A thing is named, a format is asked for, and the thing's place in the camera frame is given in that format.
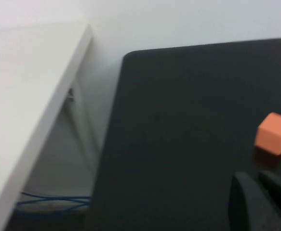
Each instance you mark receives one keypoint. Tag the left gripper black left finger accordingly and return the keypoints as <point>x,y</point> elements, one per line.
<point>248,207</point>

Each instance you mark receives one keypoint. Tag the orange foam cube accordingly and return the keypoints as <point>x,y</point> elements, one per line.
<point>272,134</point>

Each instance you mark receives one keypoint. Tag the barcode sticker label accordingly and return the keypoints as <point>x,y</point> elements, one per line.
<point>70,94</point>

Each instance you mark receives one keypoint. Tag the white side table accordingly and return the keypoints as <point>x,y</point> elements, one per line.
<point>17,96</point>

